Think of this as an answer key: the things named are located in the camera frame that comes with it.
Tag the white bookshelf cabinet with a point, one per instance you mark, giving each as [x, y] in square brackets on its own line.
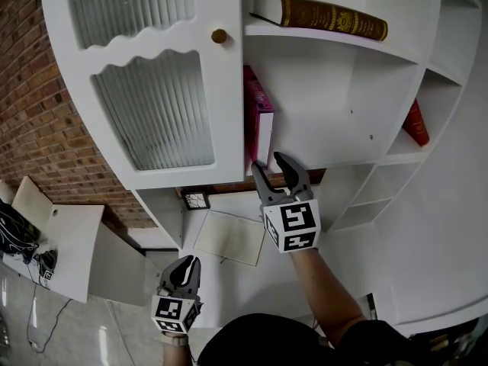
[324, 90]

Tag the black white-lined helmet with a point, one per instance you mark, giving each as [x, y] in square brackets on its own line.
[15, 231]

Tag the pink book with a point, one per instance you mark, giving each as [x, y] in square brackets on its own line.
[255, 105]

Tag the person's left forearm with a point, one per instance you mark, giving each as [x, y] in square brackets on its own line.
[175, 355]

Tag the open cream notebook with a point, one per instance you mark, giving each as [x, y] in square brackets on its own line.
[228, 236]

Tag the ribbed glass cabinet door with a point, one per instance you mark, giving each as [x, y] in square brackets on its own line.
[152, 113]

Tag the person's right forearm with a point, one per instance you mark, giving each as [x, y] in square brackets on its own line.
[328, 296]

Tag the black picture frame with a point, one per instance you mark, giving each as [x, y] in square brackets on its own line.
[195, 200]

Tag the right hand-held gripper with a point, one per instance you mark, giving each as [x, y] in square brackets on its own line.
[297, 219]

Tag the white desk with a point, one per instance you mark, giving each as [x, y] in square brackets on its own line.
[236, 288]

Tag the red book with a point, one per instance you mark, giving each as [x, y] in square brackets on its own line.
[416, 124]

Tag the spare hand-held gripper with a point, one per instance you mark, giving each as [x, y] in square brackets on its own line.
[47, 263]

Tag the person's black shirt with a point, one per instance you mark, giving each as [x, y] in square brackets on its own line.
[267, 341]

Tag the olive gold-printed book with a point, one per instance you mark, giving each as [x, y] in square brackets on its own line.
[331, 17]

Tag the white side cabinet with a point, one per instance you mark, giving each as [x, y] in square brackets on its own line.
[76, 250]

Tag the brass door knob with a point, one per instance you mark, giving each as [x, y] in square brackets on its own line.
[219, 36]

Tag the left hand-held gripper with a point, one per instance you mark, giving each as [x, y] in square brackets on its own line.
[167, 309]

